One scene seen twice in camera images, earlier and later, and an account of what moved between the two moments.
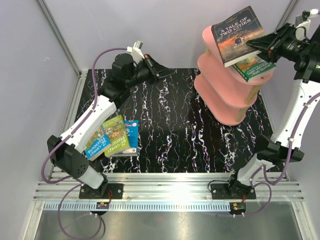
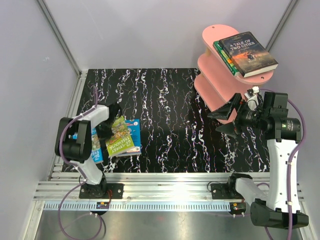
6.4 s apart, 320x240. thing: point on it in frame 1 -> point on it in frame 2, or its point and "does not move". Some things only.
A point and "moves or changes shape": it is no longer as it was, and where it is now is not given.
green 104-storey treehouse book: x=254 y=68 -> x=227 y=60
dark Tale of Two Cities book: x=232 y=33 moves or changes shape
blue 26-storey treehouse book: x=98 y=143 moves or changes shape
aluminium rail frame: x=196 y=186 does not move
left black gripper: x=156 y=70 -> x=104 y=136
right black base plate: x=220 y=191 does not move
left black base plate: x=114 y=191 does not move
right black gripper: x=273 y=42 -> x=224 y=112
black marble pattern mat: x=176 y=134 does not move
